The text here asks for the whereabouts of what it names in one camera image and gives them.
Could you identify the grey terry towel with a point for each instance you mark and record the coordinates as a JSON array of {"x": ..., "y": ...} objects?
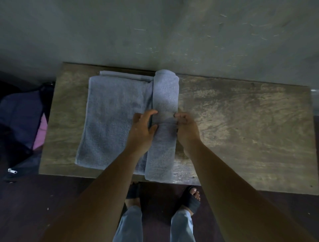
[{"x": 112, "y": 119}]

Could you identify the person's left hand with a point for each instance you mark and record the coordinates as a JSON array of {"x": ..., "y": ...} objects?
[{"x": 139, "y": 136}]

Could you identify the person's left thumb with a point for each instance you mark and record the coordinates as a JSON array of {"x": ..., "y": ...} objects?
[{"x": 152, "y": 129}]

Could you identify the person's right black sandal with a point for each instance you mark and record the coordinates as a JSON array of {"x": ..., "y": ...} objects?
[{"x": 190, "y": 200}]

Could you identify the person's black sandal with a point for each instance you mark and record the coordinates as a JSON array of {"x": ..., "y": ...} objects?
[
  {"x": 133, "y": 190},
  {"x": 190, "y": 200}
]

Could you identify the wooden table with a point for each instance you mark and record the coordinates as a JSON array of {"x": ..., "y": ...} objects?
[{"x": 249, "y": 137}]

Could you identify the dark blue bag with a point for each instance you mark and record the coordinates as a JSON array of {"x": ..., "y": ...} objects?
[{"x": 20, "y": 124}]

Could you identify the person's left leg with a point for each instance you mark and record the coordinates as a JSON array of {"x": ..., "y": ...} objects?
[{"x": 129, "y": 225}]

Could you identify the person's leg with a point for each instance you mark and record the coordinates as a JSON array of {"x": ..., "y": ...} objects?
[
  {"x": 182, "y": 226},
  {"x": 129, "y": 225}
]

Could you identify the pink cloth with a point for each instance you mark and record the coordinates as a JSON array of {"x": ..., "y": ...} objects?
[{"x": 41, "y": 133}]

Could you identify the person's right hand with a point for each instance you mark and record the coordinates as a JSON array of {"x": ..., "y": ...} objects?
[{"x": 188, "y": 133}]

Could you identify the person's right forearm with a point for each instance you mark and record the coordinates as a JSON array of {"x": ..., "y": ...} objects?
[{"x": 239, "y": 199}]

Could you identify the person's left forearm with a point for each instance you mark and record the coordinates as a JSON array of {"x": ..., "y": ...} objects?
[{"x": 99, "y": 199}]

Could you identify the person's right fingers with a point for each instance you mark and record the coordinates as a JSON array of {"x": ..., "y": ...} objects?
[{"x": 180, "y": 118}]

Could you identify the person's right leg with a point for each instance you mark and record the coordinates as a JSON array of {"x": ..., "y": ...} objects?
[{"x": 182, "y": 226}]

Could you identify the person's left black sandal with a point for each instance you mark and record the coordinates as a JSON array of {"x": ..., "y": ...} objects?
[{"x": 133, "y": 190}]

